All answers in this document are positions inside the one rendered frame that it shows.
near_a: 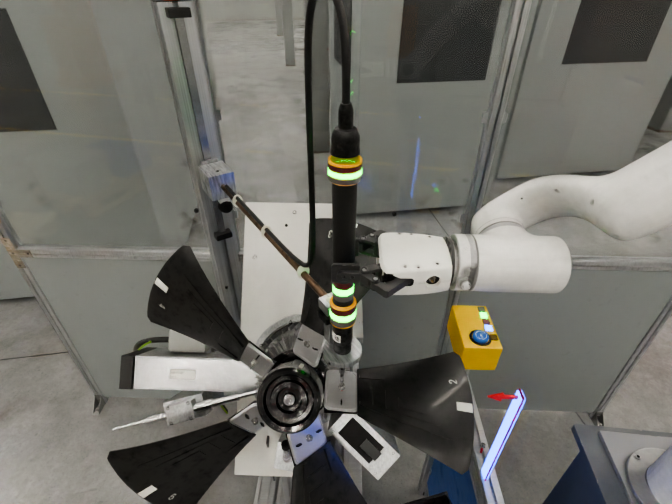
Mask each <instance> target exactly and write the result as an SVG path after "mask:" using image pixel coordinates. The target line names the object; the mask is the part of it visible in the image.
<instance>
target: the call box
mask: <svg viewBox="0 0 672 504"><path fill-rule="evenodd" d="M477 307H484V308H485V312H483V313H487V316H488V318H481V316H480V312H479V311H478V308H477ZM482 319H489V321H490V325H491V326H492V329H493V331H486V330H485V327H484V326H485V325H486V324H483V322H482ZM447 329H448V332H449V336H450V340H451V344H452V347H453V351H454V352H455V353H456V354H458V355H459V356H460V357H461V359H462V362H463V364H464V367H465V369H467V370H495V368H496V366H497V363H498V360H499V358H500V355H501V352H502V350H503V348H502V345H501V343H500V340H499V338H498V335H497V333H496V330H495V328H494V325H493V323H492V320H491V318H490V315H489V313H488V310H487V308H486V306H462V305H452V307H451V311H450V315H449V320H448V324H447ZM476 330H482V331H486V333H487V334H488V336H489V335H490V334H496V335H497V338H498V341H492V340H491V339H490V336H489V340H488V342H487V343H485V344H481V343H478V342H476V341H475V340H474V339H473V337H472V336H473V332H474V331H476Z"/></svg>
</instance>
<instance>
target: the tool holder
mask: <svg viewBox="0 0 672 504"><path fill-rule="evenodd" d="M332 296H333V292H331V293H329V294H327V295H324V296H322V297H319V298H318V302H319V308H320V309H319V310H318V316H319V318H320V319H321V320H322V321H323V322H324V338H325V339H326V341H325V343H324V345H323V353H321V355H322V356H323V357H324V359H325V360H326V362H327V363H328V364H329V365H331V366H334V367H337V368H349V367H351V366H354V365H355V364H356V363H358V361H359V360H360V358H361V356H362V346H361V344H360V342H359V341H358V340H357V339H356V338H355V337H353V339H352V343H351V351H350V353H348V354H347V355H338V354H336V353H335V352H334V349H333V339H332V324H331V322H330V304H329V303H328V302H327V301H326V299H327V298H328V297H332Z"/></svg>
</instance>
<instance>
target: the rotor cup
mask: <svg viewBox="0 0 672 504"><path fill-rule="evenodd" d="M273 359H274V360H275V361H276V362H275V363H274V365H273V366H272V368H271V369H270V371H269V372H268V373H267V376H266V377H265V378H264V379H263V380H262V382H261V384H260V386H259V388H258V392H257V408H258V412H259V414H260V417H261V418H262V420H263V421H264V423H265V424H266V425H267V426H268V427H270V428H271V429H273V430H274V431H277V432H279V433H283V434H294V433H298V432H301V431H303V430H305V429H306V428H308V427H309V426H310V425H312V424H313V422H314V421H315V420H316V419H317V417H318V415H319V413H320V410H321V409H322V408H323V407H324V397H323V402H322V396H323V394H324V396H325V381H326V372H327V371H328V370H329V369H328V367H327V365H326V363H325V362H324V361H323V359H321V362H320V365H319V368H318V369H316V368H315V367H312V366H311V365H309V364H308V363H307V362H305V361H304V360H302V359H301V358H300V357H298V356H297V355H296V354H294V352H293V349H288V350H285V351H283V352H281V353H280V354H278V355H277V356H276V357H274V358H273ZM300 364H304V366H303V368H300V367H299V365H300ZM287 394H291V395H293V396H294V398H295V402H294V404H293V405H292V406H286V405H285V404H284V402H283V398H284V396H285V395H287Z"/></svg>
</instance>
